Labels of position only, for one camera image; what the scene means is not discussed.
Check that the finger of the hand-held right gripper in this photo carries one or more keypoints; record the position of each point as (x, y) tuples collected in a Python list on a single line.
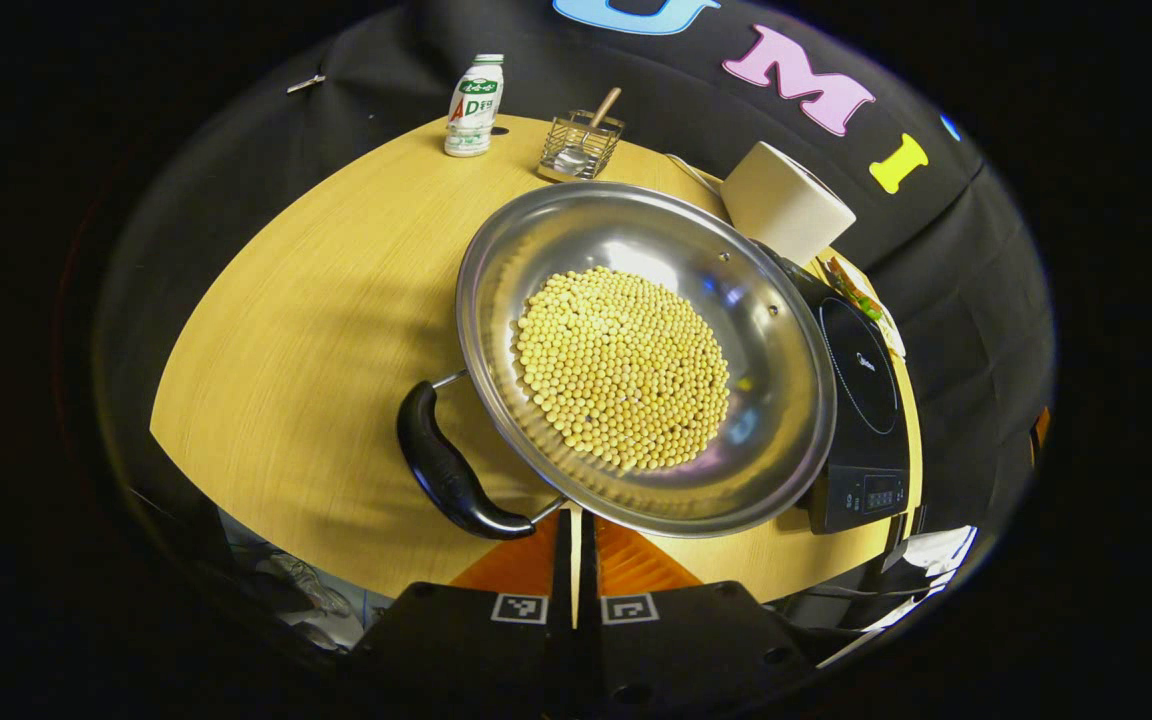
[(1040, 430)]

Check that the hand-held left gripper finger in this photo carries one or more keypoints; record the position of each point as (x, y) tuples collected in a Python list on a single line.
[(563, 560), (587, 580)]

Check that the black induction cooktop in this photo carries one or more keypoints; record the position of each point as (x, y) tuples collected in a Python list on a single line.
[(861, 380)]

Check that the large soybean heap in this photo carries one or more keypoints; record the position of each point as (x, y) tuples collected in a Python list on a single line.
[(626, 370)]

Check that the sandwich with lettuce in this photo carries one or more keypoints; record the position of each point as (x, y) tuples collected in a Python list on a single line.
[(861, 300)]

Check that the wooden stick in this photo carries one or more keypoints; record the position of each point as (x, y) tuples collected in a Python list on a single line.
[(604, 108)]

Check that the white drink bottle green label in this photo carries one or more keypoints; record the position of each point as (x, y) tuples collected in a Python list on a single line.
[(474, 110)]

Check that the metal cloth clip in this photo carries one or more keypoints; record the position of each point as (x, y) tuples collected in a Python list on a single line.
[(306, 83)]

